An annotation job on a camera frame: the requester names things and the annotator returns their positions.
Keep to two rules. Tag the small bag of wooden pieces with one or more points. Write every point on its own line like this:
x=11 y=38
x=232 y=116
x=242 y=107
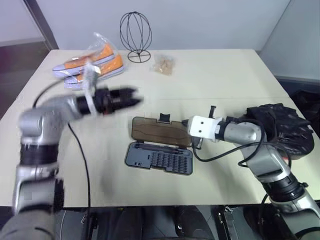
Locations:
x=163 y=64

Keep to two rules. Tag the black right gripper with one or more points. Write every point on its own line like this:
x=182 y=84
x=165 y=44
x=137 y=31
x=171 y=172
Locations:
x=185 y=123

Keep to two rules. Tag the black fabric cap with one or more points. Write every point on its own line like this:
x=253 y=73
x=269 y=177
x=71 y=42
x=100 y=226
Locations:
x=285 y=127

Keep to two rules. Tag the orange canvas shoe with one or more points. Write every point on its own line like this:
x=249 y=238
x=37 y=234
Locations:
x=105 y=70
x=87 y=61

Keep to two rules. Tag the clear plastic shoe bag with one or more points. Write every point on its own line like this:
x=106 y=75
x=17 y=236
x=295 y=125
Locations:
x=100 y=50

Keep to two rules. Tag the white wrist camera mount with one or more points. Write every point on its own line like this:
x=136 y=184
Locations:
x=89 y=85
x=203 y=127

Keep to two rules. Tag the grey screwdriver bit case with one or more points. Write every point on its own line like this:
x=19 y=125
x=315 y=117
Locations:
x=160 y=147

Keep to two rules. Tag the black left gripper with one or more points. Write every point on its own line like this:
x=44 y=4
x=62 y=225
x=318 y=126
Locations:
x=111 y=100

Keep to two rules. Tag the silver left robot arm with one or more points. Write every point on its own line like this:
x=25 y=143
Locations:
x=37 y=130

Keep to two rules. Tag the metal table bracket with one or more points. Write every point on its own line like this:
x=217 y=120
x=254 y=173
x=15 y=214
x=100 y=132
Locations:
x=226 y=220

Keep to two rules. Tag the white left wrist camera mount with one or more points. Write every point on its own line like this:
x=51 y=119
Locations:
x=89 y=85

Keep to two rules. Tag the dark rounded shape under table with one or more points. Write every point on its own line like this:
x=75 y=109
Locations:
x=195 y=222

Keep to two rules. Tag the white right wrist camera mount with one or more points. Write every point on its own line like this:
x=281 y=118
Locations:
x=203 y=127

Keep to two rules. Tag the black precision screwdriver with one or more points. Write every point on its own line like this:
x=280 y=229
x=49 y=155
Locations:
x=160 y=148

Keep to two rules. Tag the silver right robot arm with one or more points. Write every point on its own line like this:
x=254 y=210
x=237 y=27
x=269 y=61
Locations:
x=265 y=160

